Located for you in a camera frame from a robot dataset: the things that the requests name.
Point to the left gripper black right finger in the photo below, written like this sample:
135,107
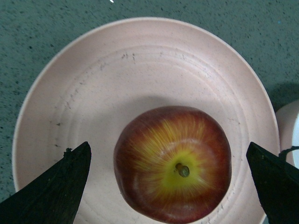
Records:
276,182

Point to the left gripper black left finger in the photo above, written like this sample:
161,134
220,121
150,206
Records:
54,196

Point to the light pink bowl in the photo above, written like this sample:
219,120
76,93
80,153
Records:
288,125

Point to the red yellow apple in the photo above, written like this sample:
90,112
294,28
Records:
173,164

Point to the pink round plate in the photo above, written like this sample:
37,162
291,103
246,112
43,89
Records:
101,81

